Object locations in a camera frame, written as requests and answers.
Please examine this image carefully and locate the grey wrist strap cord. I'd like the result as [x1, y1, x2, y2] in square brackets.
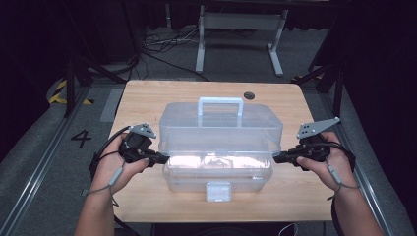
[326, 162, 360, 202]
[81, 164, 126, 208]

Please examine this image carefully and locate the metal floor rail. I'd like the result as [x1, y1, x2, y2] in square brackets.
[0, 87, 90, 236]
[319, 92, 394, 236]

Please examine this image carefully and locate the thin white cable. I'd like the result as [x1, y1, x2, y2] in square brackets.
[278, 222, 299, 236]

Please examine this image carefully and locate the person's right hand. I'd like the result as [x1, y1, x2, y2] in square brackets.
[295, 131, 357, 192]

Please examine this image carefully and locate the black tripod stand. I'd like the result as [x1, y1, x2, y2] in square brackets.
[62, 55, 128, 118]

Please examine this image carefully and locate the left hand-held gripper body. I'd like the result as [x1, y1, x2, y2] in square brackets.
[118, 123, 157, 164]

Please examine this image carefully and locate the person's left hand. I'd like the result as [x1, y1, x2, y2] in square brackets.
[89, 132, 151, 195]

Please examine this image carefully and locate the yellow black floor tape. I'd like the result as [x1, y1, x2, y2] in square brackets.
[48, 79, 94, 106]

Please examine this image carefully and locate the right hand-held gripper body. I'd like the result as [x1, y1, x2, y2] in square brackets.
[293, 116, 341, 172]

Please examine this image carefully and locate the grey metal table frame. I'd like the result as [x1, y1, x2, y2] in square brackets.
[195, 4, 289, 78]

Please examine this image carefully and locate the clear plastic storage box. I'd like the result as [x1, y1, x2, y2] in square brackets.
[158, 96, 284, 203]

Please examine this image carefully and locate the tangle of floor cables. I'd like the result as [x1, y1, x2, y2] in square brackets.
[141, 26, 210, 82]

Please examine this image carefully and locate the black metal stand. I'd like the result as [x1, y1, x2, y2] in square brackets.
[291, 62, 345, 118]

